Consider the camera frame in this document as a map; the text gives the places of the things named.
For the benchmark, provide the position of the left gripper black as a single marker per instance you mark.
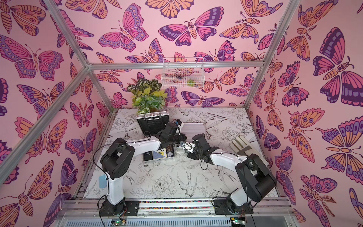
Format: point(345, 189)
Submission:
point(182, 136)

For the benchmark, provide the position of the silver poker case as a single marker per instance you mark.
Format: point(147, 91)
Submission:
point(192, 129)
point(152, 126)

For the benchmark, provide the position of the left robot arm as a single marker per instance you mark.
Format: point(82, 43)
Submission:
point(117, 159)

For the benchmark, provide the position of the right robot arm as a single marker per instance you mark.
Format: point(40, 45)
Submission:
point(255, 177)

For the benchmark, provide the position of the potted green plant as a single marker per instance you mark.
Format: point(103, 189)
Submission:
point(148, 97)

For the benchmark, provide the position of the green ball in basket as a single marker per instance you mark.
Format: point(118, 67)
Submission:
point(190, 83)

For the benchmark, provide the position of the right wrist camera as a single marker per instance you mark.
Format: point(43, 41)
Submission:
point(189, 147)

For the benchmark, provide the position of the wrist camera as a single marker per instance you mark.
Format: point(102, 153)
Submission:
point(189, 147)
point(179, 123)

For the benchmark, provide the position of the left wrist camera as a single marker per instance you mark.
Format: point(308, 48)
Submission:
point(179, 123)

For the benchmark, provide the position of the white wire basket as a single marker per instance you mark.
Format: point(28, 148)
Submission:
point(177, 71)

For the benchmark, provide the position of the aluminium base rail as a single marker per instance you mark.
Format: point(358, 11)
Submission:
point(199, 212)

